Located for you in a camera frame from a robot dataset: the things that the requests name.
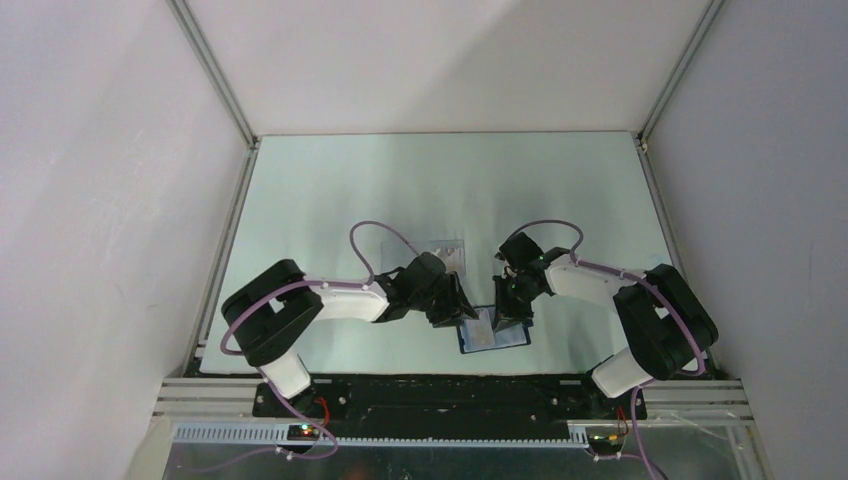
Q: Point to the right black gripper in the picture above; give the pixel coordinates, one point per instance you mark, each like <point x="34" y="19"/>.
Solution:
<point x="506" y="313"/>

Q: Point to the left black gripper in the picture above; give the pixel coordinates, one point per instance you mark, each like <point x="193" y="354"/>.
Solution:
<point x="456" y="305"/>

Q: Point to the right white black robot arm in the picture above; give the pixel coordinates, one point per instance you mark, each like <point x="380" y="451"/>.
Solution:
<point x="666" y="328"/>

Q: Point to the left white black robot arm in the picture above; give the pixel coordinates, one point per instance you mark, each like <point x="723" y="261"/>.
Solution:
<point x="267" y="316"/>

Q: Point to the credit card in box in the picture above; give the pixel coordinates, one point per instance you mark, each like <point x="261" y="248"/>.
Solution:
<point x="453" y="258"/>

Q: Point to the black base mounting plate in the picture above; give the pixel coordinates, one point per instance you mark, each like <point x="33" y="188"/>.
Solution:
<point x="539" y="406"/>

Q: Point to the right controller board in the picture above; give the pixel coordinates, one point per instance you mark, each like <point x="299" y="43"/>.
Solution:
<point x="606" y="447"/>

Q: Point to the controller board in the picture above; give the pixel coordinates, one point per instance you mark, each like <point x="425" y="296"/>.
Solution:
<point x="303" y="432"/>
<point x="606" y="447"/>

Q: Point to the left controller board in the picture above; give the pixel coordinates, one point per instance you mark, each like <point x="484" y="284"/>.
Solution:
<point x="303" y="432"/>

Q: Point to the right aluminium frame post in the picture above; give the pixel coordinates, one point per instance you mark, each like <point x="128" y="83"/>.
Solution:
<point x="691" y="48"/>

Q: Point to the aluminium frame post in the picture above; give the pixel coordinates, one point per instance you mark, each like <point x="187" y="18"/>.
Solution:
<point x="204" y="53"/>
<point x="691" y="48"/>

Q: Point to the grey slotted cable duct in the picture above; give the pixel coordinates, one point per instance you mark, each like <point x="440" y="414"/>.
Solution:
<point x="283" y="435"/>

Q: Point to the left aluminium frame post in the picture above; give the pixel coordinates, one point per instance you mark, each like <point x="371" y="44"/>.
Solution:
<point x="204" y="53"/>

